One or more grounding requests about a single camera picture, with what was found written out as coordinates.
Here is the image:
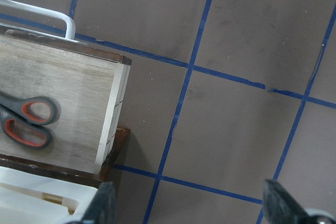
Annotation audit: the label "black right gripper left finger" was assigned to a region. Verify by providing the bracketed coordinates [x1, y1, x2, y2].
[68, 182, 116, 224]

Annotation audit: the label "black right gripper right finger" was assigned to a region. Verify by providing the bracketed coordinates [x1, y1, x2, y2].
[263, 179, 335, 224]

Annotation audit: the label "grey orange handled scissors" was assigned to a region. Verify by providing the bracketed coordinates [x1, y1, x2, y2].
[1, 91, 59, 149]

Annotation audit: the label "light wooden drawer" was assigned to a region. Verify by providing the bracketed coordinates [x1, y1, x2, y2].
[1, 25, 131, 174]

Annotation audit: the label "white drawer handle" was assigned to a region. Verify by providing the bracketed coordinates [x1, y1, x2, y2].
[0, 0, 85, 44]

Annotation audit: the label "white plastic tray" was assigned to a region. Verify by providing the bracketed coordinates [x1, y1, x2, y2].
[1, 167, 98, 223]

